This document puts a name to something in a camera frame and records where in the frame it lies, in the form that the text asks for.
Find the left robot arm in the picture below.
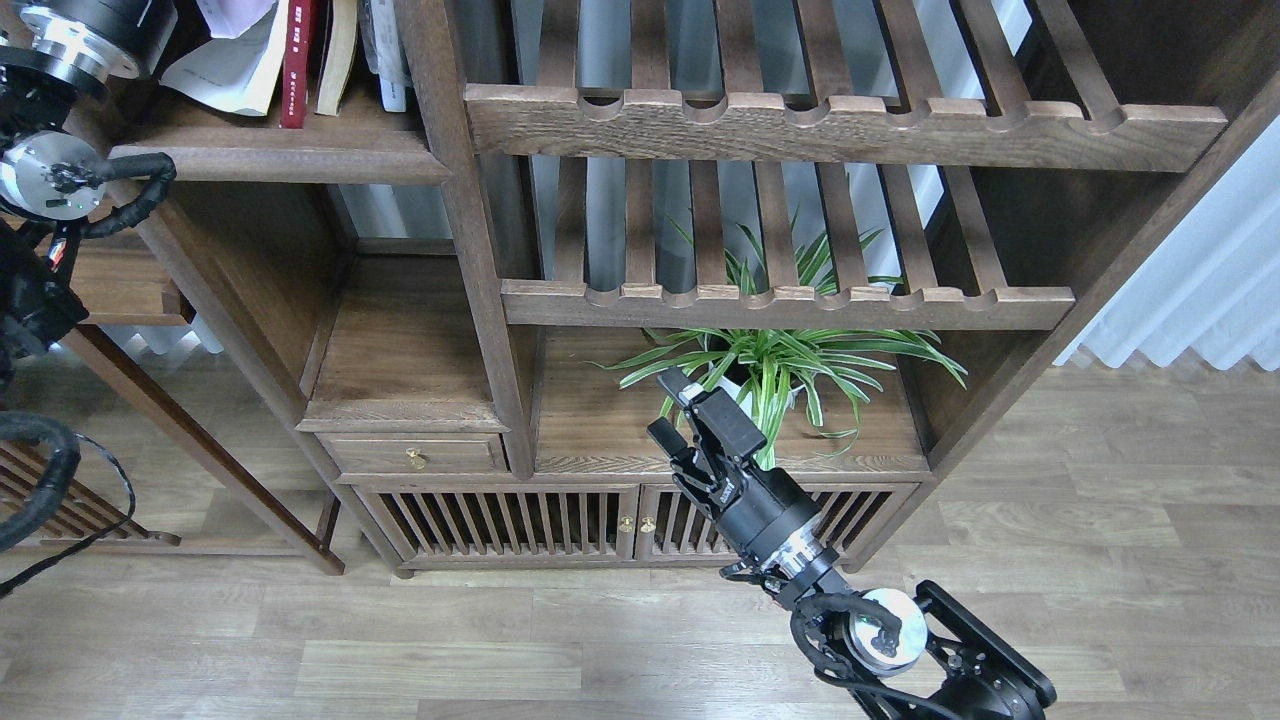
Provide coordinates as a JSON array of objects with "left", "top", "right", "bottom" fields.
[{"left": 1, "top": 1, "right": 178, "bottom": 384}]

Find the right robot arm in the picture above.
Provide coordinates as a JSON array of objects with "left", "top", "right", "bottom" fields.
[{"left": 648, "top": 368, "right": 1057, "bottom": 719}]

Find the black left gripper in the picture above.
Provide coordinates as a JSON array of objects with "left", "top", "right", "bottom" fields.
[{"left": 15, "top": 1, "right": 178, "bottom": 79}]

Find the dark wooden bookshelf unit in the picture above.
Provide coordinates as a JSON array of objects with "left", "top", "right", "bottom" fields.
[{"left": 64, "top": 1, "right": 1277, "bottom": 574}]

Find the red cover book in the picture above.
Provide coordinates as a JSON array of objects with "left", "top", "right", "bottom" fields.
[{"left": 279, "top": 0, "right": 316, "bottom": 129}]

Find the pale lavender cover book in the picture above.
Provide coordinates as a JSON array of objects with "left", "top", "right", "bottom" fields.
[{"left": 196, "top": 0, "right": 276, "bottom": 38}]

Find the yellow green cover book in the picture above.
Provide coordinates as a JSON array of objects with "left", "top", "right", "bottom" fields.
[{"left": 160, "top": 1, "right": 288, "bottom": 117}]

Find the upright white book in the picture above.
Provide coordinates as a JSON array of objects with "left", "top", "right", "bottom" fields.
[{"left": 358, "top": 1, "right": 411, "bottom": 113}]

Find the upright cream paged book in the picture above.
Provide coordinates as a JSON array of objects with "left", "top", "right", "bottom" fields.
[{"left": 315, "top": 1, "right": 358, "bottom": 117}]

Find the white pleated curtain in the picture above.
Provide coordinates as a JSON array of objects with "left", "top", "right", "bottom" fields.
[{"left": 1055, "top": 120, "right": 1279, "bottom": 372}]

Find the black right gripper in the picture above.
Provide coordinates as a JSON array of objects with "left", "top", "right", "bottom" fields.
[{"left": 646, "top": 366, "right": 823, "bottom": 577}]

